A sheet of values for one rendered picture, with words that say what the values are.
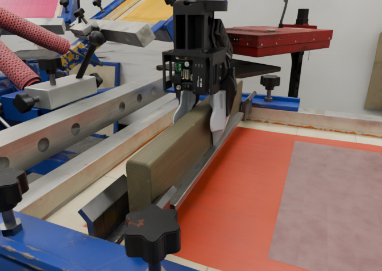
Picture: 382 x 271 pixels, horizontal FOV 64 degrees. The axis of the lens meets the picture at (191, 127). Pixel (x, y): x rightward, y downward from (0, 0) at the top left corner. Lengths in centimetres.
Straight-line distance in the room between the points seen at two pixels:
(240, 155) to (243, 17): 200
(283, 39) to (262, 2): 105
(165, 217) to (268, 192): 26
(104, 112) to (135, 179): 30
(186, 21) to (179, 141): 15
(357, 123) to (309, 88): 178
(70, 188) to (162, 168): 17
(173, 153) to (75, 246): 14
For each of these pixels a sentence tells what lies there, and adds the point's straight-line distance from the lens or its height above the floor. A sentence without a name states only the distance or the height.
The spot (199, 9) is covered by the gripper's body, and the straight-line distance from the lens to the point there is 39.
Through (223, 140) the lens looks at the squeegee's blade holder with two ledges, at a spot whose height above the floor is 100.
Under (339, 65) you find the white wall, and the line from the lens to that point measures 247.
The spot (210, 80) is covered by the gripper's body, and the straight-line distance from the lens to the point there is 39.
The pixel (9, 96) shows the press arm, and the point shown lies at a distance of 71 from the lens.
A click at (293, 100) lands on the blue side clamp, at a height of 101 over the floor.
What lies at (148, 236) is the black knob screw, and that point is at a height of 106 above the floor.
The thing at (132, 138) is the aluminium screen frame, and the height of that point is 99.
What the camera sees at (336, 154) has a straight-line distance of 62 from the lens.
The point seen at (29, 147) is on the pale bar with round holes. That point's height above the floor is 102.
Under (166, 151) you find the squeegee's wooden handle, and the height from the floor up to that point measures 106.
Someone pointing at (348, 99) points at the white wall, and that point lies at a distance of 253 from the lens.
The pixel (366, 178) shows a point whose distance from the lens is 56.
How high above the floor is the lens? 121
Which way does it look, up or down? 21 degrees down
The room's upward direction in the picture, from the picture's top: straight up
